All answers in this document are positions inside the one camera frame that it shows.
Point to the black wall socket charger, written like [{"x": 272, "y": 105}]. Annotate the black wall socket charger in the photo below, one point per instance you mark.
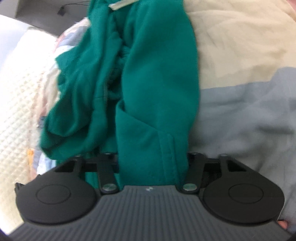
[{"x": 61, "y": 11}]

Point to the patchwork quilt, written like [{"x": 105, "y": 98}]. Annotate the patchwork quilt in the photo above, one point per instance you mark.
[{"x": 242, "y": 104}]

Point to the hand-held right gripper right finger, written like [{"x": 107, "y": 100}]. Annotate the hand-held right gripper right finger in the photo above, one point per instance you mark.
[{"x": 194, "y": 162}]

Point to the person's right hand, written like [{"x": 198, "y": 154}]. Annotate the person's right hand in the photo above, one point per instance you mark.
[{"x": 282, "y": 224}]

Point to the cream quilted headboard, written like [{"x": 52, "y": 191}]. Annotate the cream quilted headboard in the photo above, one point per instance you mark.
[{"x": 16, "y": 115}]

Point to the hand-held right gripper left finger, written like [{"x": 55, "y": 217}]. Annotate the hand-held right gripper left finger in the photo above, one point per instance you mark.
[{"x": 106, "y": 162}]

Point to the green sweatshirt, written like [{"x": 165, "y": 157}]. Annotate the green sweatshirt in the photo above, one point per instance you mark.
[{"x": 152, "y": 81}]

